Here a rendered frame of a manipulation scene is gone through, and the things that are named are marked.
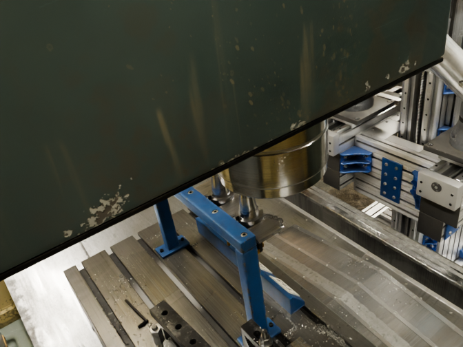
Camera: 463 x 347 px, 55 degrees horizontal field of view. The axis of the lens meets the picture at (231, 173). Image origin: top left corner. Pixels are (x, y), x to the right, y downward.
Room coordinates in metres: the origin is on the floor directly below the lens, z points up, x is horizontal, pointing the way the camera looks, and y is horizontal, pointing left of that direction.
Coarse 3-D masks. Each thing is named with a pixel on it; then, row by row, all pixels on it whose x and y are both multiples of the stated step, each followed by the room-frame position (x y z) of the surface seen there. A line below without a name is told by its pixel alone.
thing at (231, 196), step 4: (208, 192) 0.88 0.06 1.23; (232, 192) 0.86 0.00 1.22; (208, 196) 0.86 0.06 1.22; (212, 196) 0.86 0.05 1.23; (228, 196) 0.85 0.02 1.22; (232, 196) 0.85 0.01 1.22; (212, 200) 0.84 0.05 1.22; (216, 200) 0.84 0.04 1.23; (220, 200) 0.83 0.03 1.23; (224, 200) 0.84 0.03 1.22; (228, 200) 0.84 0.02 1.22; (216, 204) 0.84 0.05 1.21; (220, 204) 0.84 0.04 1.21
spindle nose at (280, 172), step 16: (320, 128) 0.48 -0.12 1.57; (288, 144) 0.45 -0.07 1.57; (304, 144) 0.46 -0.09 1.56; (320, 144) 0.48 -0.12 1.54; (256, 160) 0.46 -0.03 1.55; (272, 160) 0.45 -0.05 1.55; (288, 160) 0.45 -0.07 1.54; (304, 160) 0.46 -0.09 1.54; (320, 160) 0.48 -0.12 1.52; (224, 176) 0.49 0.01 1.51; (240, 176) 0.47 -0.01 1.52; (256, 176) 0.46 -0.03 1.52; (272, 176) 0.45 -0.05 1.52; (288, 176) 0.45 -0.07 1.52; (304, 176) 0.46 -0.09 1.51; (320, 176) 0.48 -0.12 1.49; (240, 192) 0.47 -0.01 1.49; (256, 192) 0.46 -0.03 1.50; (272, 192) 0.46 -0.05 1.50; (288, 192) 0.46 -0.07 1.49
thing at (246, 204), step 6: (240, 198) 0.76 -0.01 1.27; (246, 198) 0.76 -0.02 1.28; (252, 198) 0.76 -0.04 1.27; (240, 204) 0.76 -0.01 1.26; (246, 204) 0.76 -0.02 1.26; (252, 204) 0.76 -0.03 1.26; (240, 210) 0.76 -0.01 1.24; (246, 210) 0.75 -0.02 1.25; (252, 210) 0.75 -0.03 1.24; (258, 210) 0.77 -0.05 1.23; (240, 216) 0.76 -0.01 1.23; (246, 216) 0.75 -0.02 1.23; (252, 216) 0.75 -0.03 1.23
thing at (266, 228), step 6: (264, 222) 0.74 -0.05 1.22; (270, 222) 0.74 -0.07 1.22; (276, 222) 0.74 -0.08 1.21; (252, 228) 0.73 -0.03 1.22; (258, 228) 0.73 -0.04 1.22; (264, 228) 0.72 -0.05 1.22; (270, 228) 0.72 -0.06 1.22; (276, 228) 0.72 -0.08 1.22; (258, 234) 0.71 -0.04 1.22; (264, 234) 0.70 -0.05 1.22; (270, 234) 0.70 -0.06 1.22; (258, 240) 0.69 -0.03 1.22; (264, 240) 0.69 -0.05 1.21
